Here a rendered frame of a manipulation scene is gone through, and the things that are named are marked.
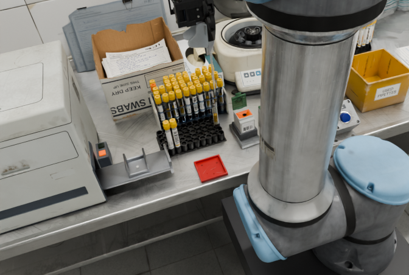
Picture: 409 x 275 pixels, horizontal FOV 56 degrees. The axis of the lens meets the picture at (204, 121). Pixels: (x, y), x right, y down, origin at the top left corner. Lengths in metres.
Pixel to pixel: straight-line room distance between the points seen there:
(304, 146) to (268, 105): 0.06
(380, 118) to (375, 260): 0.50
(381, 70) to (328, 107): 0.87
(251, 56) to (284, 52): 0.81
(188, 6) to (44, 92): 0.33
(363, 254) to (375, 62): 0.67
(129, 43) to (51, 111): 0.64
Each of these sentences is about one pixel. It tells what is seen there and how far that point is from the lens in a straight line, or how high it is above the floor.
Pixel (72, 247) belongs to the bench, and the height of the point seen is 0.27.
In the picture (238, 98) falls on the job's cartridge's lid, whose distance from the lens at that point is 1.00.
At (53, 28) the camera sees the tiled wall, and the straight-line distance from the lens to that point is 1.40.
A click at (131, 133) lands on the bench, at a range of 1.11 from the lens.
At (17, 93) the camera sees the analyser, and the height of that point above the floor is 1.17.
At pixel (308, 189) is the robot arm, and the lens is 0.49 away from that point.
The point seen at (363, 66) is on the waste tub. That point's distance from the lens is 1.23.
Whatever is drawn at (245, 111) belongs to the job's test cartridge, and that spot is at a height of 0.95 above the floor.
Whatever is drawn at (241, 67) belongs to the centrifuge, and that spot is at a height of 0.95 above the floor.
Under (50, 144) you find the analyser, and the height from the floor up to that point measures 1.09.
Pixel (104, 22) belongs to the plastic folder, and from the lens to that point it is 1.38.
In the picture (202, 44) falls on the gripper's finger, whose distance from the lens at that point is 0.87.
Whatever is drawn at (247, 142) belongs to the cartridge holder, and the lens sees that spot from 1.01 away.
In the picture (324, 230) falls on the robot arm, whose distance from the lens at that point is 0.58.
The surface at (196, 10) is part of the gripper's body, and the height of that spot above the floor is 1.25.
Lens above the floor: 1.60
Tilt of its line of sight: 41 degrees down
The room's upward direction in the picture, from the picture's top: 8 degrees counter-clockwise
